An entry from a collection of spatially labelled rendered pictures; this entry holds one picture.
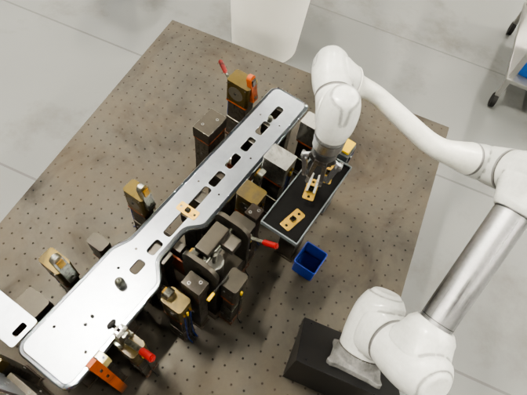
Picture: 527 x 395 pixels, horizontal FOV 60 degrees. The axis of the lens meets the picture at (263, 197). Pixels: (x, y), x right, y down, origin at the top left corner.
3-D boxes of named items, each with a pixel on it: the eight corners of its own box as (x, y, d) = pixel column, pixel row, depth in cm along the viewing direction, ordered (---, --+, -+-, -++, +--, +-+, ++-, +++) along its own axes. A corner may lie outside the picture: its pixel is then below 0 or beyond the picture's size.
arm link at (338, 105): (353, 149, 122) (347, 110, 128) (371, 110, 108) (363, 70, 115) (314, 147, 121) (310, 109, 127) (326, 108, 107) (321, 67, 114)
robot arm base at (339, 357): (382, 360, 162) (388, 346, 161) (379, 390, 141) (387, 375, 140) (334, 336, 166) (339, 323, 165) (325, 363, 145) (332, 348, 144)
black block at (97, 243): (107, 258, 183) (89, 225, 158) (125, 271, 181) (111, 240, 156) (96, 267, 181) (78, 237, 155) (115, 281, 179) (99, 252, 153)
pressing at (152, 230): (270, 82, 199) (270, 80, 198) (313, 107, 194) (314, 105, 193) (12, 349, 136) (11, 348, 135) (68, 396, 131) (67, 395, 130)
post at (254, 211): (245, 248, 191) (252, 201, 156) (255, 255, 189) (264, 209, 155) (238, 257, 188) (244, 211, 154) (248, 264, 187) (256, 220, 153)
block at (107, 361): (121, 370, 163) (99, 349, 131) (129, 376, 162) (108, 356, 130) (114, 378, 161) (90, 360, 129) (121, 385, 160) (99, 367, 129)
